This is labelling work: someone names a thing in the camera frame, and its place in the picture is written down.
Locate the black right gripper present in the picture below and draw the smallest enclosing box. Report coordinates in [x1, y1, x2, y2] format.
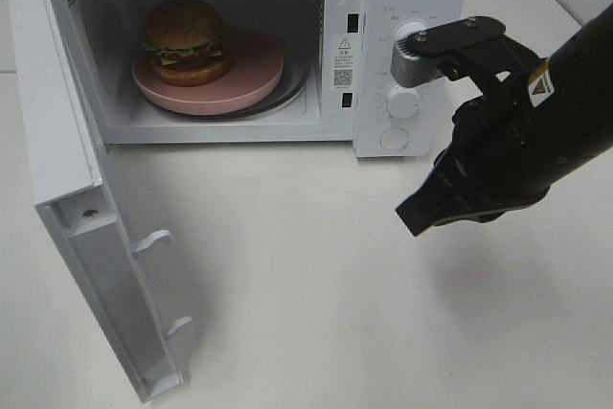
[396, 35, 556, 237]

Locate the round white door button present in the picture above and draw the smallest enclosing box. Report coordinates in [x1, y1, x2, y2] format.
[379, 128, 410, 151]

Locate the white control knob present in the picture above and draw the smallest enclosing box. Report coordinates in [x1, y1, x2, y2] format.
[386, 85, 421, 119]
[391, 18, 430, 42]

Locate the pink round plate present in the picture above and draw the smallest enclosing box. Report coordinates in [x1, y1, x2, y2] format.
[131, 29, 284, 116]

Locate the burger with lettuce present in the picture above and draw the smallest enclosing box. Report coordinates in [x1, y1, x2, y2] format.
[141, 0, 232, 87]

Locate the white microwave door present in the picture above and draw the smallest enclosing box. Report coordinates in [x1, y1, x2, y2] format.
[9, 0, 190, 401]

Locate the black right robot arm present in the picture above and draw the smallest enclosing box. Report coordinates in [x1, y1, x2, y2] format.
[391, 11, 612, 235]

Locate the white warning label sticker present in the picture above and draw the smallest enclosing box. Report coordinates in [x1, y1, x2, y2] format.
[329, 34, 357, 90]

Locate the glass microwave turntable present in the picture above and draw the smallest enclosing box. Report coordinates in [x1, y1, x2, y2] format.
[239, 60, 309, 118]

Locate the white microwave oven body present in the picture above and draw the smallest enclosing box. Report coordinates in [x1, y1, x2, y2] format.
[67, 0, 464, 157]

